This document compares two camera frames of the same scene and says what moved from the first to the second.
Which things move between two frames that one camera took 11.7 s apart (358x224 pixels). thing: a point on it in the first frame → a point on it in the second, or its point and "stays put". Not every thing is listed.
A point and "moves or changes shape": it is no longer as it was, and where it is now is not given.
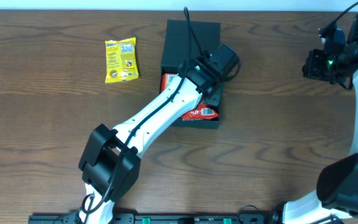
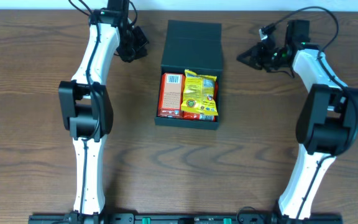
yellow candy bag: (121, 60) moves or changes shape
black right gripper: (313, 66) → (260, 56)
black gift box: (205, 36) stays put
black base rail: (173, 218) stays put
